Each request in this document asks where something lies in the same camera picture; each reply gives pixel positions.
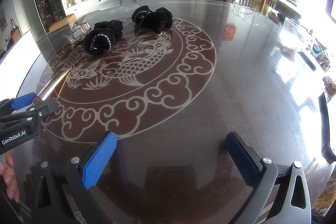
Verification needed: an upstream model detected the person's left hand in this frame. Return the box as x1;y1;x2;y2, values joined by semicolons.
0;151;20;203

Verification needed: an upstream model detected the white storage box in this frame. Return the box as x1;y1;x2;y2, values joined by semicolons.
0;30;41;101

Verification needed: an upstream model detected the black chair backrest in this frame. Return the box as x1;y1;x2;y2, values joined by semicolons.
318;92;335;164

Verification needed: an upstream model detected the clear plastic claw clip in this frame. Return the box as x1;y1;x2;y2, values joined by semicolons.
63;16;92;50

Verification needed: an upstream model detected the black velvet scrunchie near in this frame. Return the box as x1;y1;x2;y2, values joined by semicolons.
84;20;123;55

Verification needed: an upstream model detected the black velvet scrunchie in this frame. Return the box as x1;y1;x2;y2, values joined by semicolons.
84;20;123;55
131;5;173;35

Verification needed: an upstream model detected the black velvet scrunchie far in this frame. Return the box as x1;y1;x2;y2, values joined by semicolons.
131;5;173;35

